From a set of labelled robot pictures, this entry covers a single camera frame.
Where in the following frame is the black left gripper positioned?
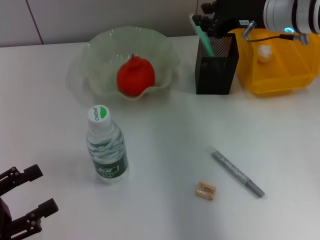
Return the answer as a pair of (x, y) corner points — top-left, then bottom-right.
(0, 164), (60, 240)

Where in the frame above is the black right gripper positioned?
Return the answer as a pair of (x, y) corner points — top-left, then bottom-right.
(191, 0), (266, 38)

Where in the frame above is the mint green utility knife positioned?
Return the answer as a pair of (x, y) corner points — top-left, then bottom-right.
(191, 14), (216, 58)

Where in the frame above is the white paper ball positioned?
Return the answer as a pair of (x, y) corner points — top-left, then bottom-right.
(257, 44), (273, 63)

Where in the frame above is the clear green-label water bottle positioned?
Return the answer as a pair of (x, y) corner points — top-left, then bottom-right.
(86, 104), (130, 185)

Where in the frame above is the red-orange orange fruit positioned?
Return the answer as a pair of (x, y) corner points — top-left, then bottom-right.
(116, 53), (156, 97)

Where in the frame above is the small beige eraser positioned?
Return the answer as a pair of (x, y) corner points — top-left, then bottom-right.
(194, 181), (217, 201)

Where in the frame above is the black mesh pen holder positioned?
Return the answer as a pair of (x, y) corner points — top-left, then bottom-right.
(195, 32), (240, 96)

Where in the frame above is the green glass fruit bowl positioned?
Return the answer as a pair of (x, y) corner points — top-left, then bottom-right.
(79, 26), (181, 101)

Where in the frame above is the grey marker pen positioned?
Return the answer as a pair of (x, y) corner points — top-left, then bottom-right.
(211, 149), (265, 199)

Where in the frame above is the yellow plastic bin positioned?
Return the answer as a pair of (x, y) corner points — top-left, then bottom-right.
(228, 27), (320, 98)

